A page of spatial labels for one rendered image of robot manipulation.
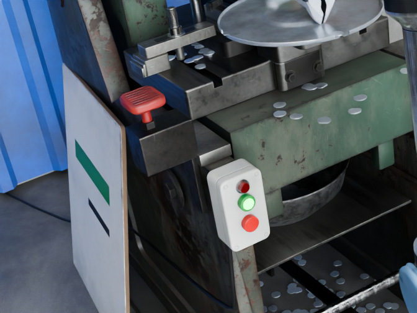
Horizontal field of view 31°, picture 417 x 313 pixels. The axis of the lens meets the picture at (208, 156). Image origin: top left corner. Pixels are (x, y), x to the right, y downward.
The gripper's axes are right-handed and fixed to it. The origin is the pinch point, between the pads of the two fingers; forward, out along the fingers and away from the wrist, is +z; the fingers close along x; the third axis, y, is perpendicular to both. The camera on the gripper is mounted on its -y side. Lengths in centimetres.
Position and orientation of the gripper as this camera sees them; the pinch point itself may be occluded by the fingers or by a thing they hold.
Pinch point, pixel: (322, 17)
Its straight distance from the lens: 129.8
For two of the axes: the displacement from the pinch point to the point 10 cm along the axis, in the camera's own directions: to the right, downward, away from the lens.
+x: -8.7, 3.5, -3.4
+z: 1.7, 8.7, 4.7
